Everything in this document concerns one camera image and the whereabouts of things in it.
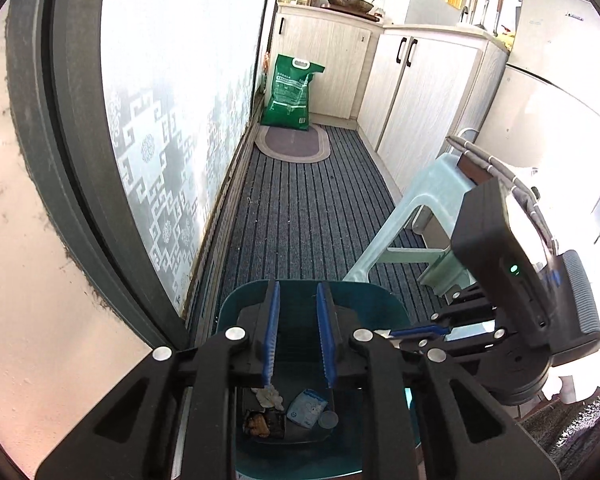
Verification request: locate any silver two-door fridge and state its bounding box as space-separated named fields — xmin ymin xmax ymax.
xmin=472 ymin=0 xmax=600 ymax=241

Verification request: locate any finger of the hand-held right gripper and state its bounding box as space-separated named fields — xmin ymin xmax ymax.
xmin=430 ymin=284 xmax=496 ymax=323
xmin=387 ymin=322 xmax=511 ymax=358

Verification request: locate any light wood two-door cabinet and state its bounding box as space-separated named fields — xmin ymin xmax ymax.
xmin=357 ymin=24 xmax=511 ymax=196

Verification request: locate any grey oval floor mat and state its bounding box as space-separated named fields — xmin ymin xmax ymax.
xmin=254 ymin=122 xmax=333 ymax=164

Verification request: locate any teal plastic bin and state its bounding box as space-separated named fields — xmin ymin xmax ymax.
xmin=212 ymin=280 xmax=421 ymax=480

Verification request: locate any blue white plastic packet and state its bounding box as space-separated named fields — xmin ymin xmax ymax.
xmin=286 ymin=389 xmax=328 ymax=430

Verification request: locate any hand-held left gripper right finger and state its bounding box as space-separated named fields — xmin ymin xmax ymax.
xmin=316 ymin=282 xmax=561 ymax=480

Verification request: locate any pale blue plastic stool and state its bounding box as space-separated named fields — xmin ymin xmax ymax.
xmin=342 ymin=152 xmax=481 ymax=306

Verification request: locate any light wood corner cabinet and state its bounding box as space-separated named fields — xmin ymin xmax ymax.
xmin=272 ymin=2 xmax=383 ymax=121

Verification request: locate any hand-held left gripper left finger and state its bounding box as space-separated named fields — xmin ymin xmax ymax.
xmin=35 ymin=280 xmax=281 ymax=480

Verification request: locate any patterned frosted glass door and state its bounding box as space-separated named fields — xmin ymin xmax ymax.
xmin=5 ymin=0 xmax=276 ymax=348

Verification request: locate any green rice bag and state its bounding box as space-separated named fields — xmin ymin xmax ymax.
xmin=260 ymin=54 xmax=326 ymax=132

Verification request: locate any white tissue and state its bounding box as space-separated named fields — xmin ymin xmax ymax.
xmin=252 ymin=386 xmax=286 ymax=409

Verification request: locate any brown checked cloth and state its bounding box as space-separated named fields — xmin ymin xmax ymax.
xmin=445 ymin=132 xmax=561 ymax=256

